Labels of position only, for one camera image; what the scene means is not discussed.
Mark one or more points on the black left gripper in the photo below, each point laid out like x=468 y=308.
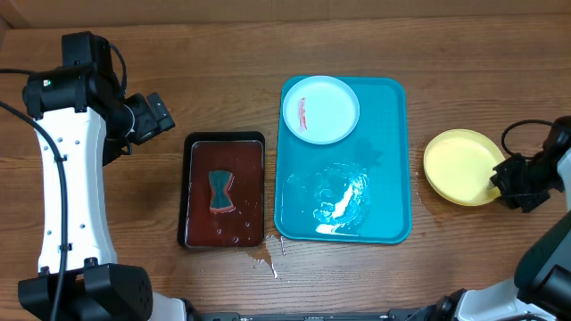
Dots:
x=150 y=126

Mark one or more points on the teal plastic tray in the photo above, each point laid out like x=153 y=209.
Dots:
x=356 y=190

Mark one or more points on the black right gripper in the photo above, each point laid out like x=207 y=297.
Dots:
x=514 y=184

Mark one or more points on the yellow plate front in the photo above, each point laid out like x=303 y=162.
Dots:
x=465 y=191

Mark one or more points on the green and orange sponge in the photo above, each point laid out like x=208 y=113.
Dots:
x=221 y=182

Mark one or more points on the yellow plate back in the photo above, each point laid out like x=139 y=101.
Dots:
x=462 y=152

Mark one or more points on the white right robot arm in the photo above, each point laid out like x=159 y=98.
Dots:
x=540 y=288

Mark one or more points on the yellow plate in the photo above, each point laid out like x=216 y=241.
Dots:
x=462 y=152
x=465 y=191

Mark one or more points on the black tray with brown water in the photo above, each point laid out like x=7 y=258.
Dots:
x=241 y=153

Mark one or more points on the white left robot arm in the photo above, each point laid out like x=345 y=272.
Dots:
x=84 y=121

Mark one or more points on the light blue plate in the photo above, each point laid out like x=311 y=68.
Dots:
x=321 y=110

